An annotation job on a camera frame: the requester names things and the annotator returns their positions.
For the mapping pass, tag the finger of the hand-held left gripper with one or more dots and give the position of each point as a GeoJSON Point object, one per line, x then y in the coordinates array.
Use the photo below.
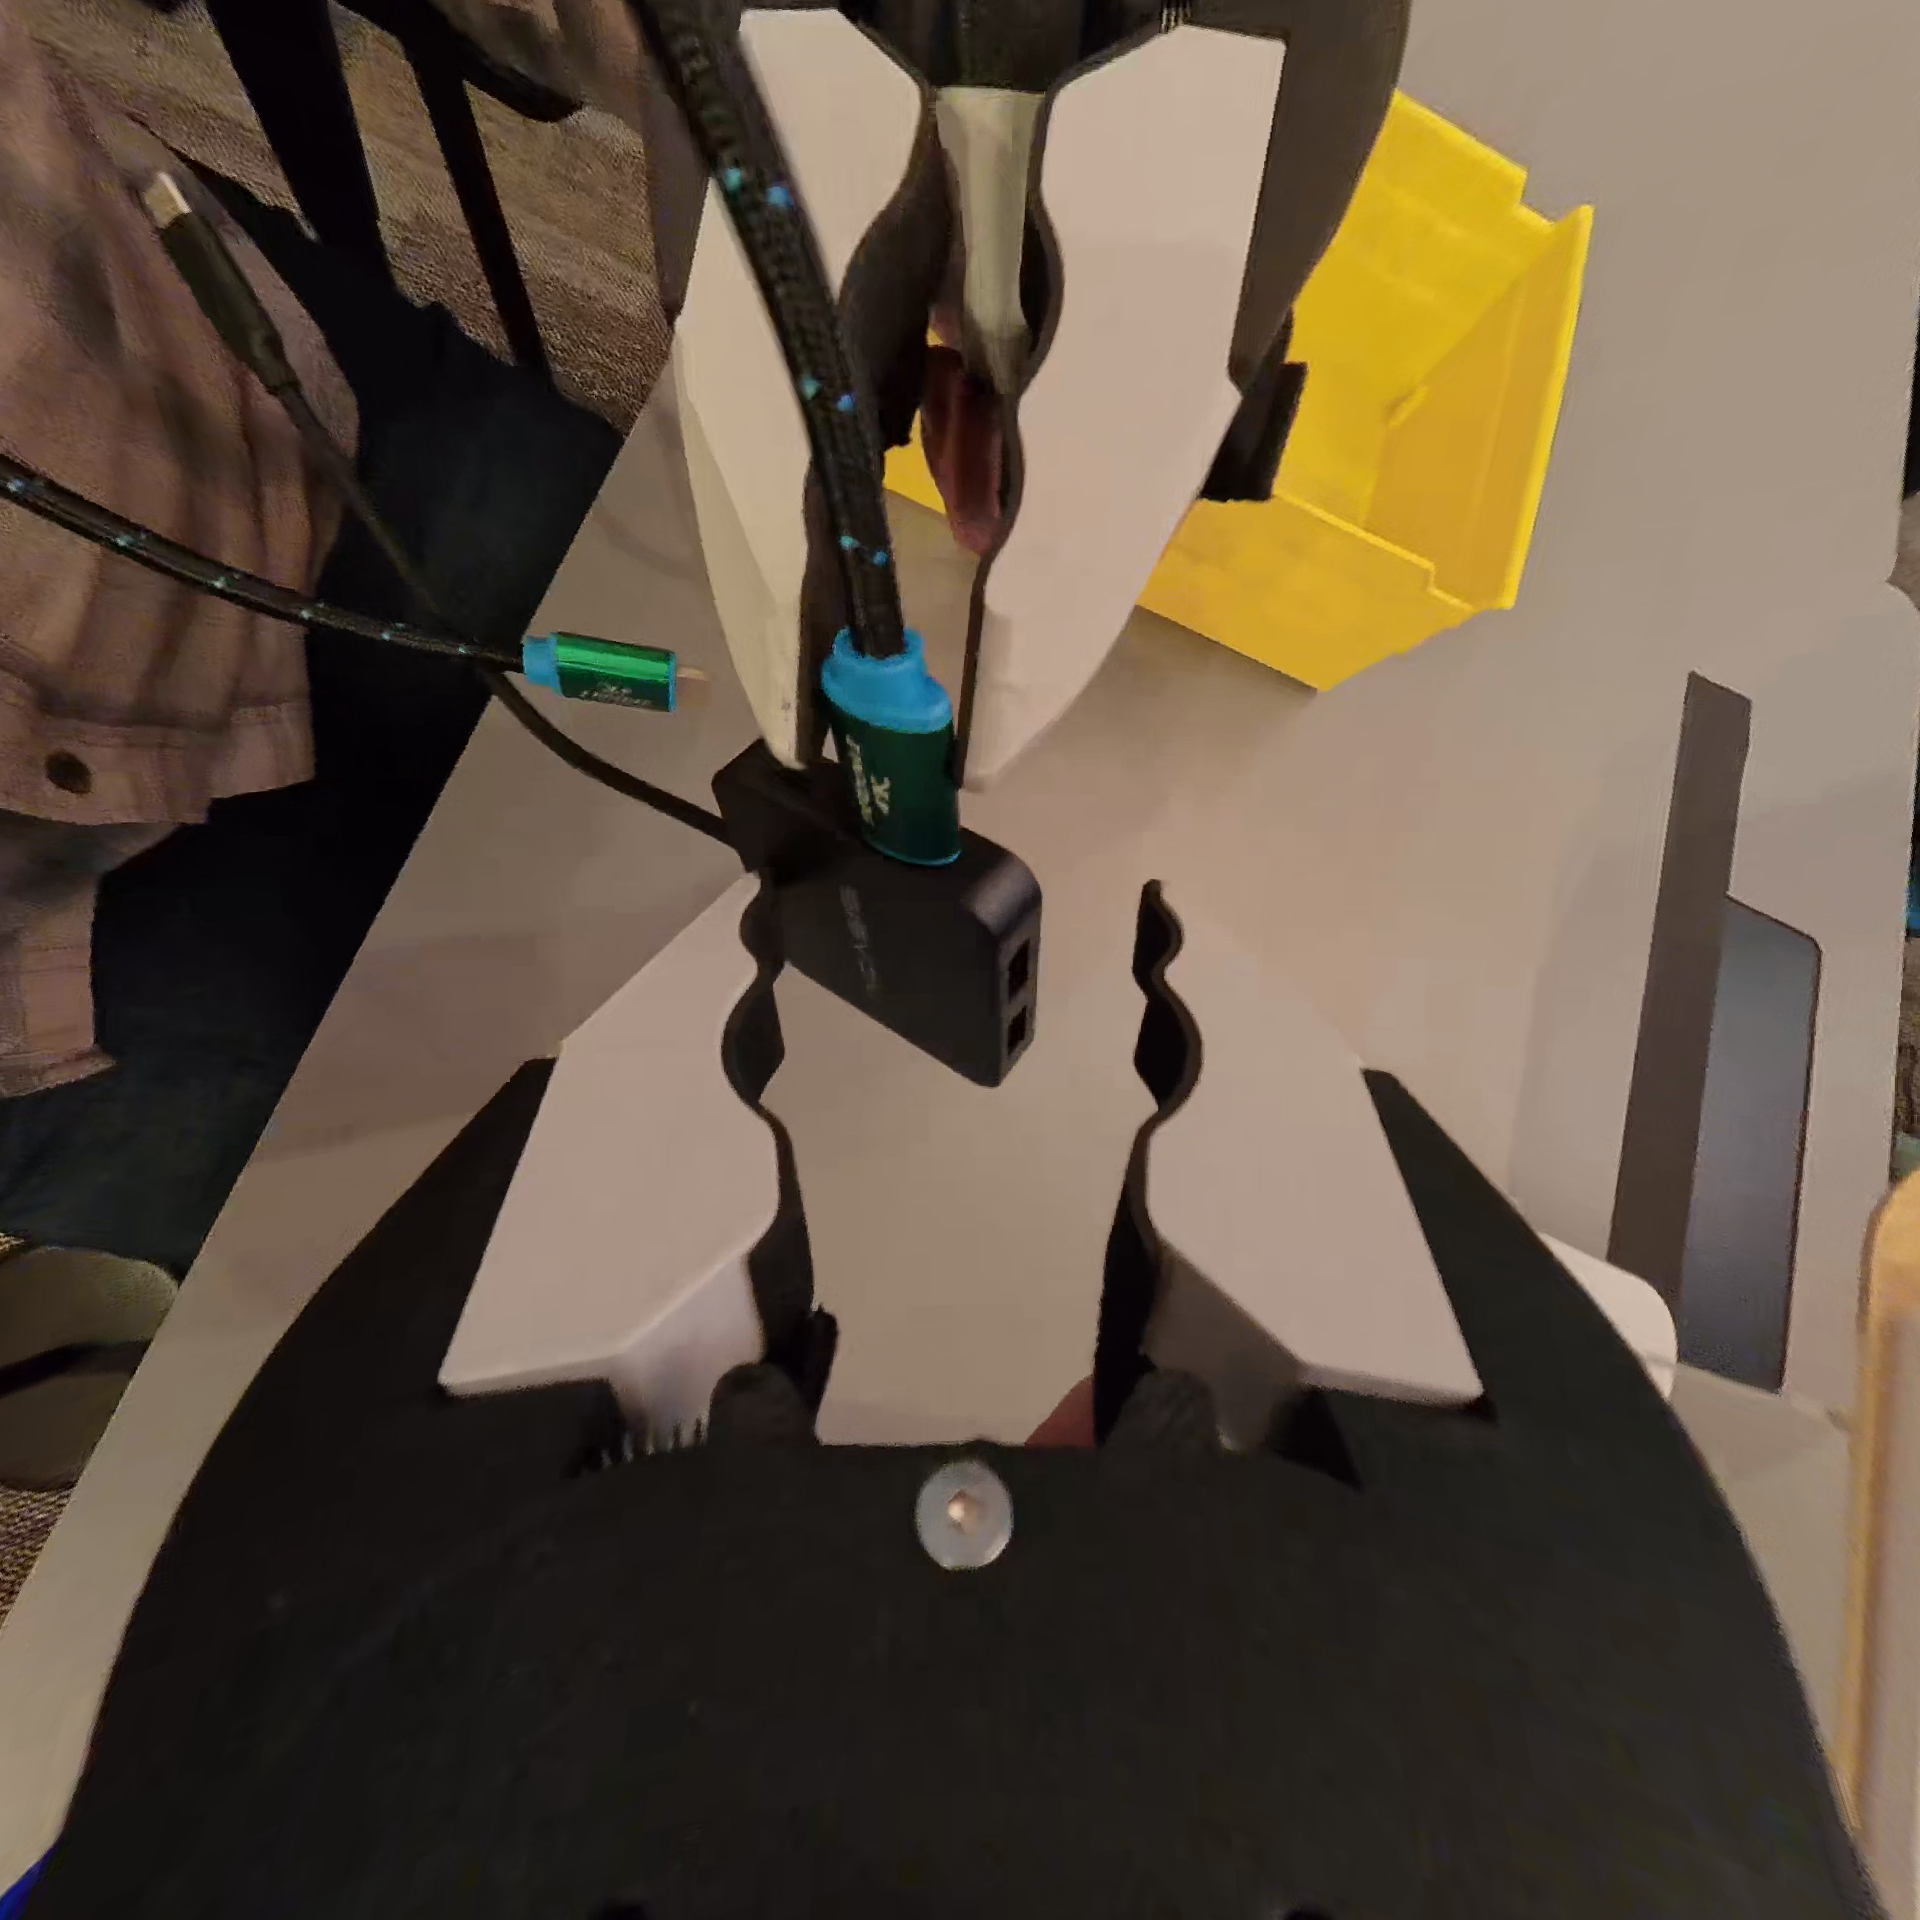
{"type": "Point", "coordinates": [729, 494]}
{"type": "Point", "coordinates": [1154, 375]}

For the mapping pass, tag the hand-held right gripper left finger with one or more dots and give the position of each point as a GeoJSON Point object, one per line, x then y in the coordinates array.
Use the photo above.
{"type": "Point", "coordinates": [631, 1200]}

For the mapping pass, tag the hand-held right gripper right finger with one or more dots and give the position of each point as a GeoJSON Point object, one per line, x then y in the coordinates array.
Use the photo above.
{"type": "Point", "coordinates": [1290, 1200]}

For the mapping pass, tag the yellow plastic bin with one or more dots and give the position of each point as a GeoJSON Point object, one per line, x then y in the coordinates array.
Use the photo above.
{"type": "Point", "coordinates": [1425, 494]}

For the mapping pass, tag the black port adapter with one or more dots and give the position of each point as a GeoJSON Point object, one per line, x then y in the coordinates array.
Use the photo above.
{"type": "Point", "coordinates": [901, 961]}

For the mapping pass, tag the person's left hand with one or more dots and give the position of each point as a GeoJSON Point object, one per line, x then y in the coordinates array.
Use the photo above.
{"type": "Point", "coordinates": [965, 464]}

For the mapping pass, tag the black stand legs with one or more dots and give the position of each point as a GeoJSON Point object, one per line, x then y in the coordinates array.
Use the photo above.
{"type": "Point", "coordinates": [473, 194]}

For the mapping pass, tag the dark trousers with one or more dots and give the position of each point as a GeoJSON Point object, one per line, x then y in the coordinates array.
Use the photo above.
{"type": "Point", "coordinates": [301, 930]}

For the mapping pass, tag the dark desk hatch panel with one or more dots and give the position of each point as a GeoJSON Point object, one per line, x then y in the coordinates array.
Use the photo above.
{"type": "Point", "coordinates": [1763, 1170]}

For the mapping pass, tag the person's grey shoe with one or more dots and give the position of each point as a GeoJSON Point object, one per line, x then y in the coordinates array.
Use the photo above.
{"type": "Point", "coordinates": [74, 1304]}

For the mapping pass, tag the wooden stand board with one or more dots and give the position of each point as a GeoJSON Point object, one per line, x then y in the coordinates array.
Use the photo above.
{"type": "Point", "coordinates": [1886, 1501]}

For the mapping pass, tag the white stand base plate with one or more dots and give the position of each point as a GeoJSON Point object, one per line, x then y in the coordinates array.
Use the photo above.
{"type": "Point", "coordinates": [1629, 1304]}

